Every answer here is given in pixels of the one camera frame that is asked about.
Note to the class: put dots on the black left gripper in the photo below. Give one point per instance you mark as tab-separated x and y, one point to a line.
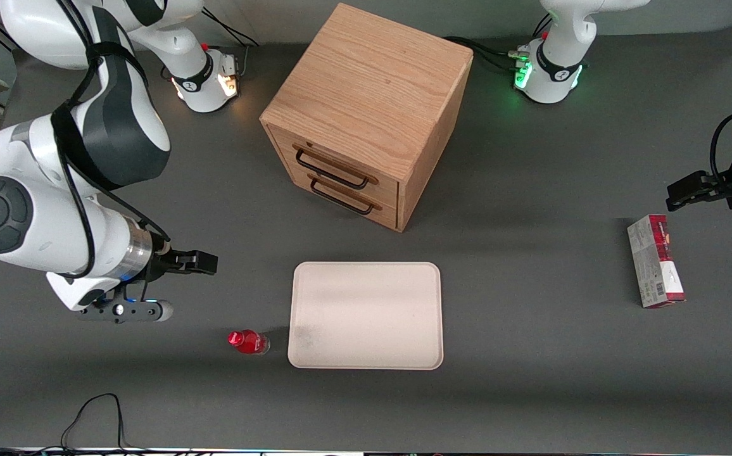
728	183

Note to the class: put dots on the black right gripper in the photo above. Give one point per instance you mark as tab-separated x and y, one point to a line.
164	265

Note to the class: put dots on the red coke bottle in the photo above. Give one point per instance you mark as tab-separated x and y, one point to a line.
249	342

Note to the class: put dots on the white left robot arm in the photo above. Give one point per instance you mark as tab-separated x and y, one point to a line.
559	63

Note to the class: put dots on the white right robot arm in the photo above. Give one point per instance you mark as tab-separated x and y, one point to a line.
37	215

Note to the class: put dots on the beige rectangular tray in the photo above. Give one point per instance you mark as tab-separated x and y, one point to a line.
366	316

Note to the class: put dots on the red white carton box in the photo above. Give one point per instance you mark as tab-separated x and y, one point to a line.
654	263

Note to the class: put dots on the wooden drawer front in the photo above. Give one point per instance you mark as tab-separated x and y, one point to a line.
386	209
378	178

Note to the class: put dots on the wooden drawer cabinet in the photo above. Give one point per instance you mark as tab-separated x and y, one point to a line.
372	95

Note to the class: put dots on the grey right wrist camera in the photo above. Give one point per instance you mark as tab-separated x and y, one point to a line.
126	310

